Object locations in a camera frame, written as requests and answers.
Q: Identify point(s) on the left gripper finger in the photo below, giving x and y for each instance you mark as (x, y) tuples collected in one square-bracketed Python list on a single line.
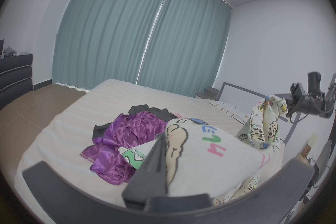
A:
[(152, 173)]

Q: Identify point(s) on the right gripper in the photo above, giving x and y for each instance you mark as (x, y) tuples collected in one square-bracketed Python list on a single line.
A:
[(299, 106)]

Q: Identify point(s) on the white printed pyjama top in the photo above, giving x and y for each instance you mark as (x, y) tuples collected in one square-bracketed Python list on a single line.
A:
[(210, 165)]

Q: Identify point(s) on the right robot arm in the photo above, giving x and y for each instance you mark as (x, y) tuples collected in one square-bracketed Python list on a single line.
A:
[(322, 107)]

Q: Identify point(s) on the purple satin garment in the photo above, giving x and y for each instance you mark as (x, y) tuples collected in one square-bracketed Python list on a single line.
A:
[(123, 133)]

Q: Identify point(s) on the black garment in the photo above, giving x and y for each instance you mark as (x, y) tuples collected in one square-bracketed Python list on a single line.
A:
[(141, 110)]

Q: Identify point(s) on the white printed pillow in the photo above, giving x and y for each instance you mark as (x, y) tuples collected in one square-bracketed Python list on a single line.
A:
[(231, 110)]

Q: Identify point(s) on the grey bedside table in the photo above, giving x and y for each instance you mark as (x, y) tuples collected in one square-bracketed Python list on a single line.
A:
[(211, 91)]

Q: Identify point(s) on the bed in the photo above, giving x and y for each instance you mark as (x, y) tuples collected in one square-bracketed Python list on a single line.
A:
[(78, 102)]

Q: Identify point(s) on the black chest of drawers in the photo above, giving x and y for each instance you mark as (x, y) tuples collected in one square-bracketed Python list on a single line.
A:
[(15, 73)]

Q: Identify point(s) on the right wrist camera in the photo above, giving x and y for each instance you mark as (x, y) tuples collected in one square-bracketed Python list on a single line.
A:
[(297, 91)]

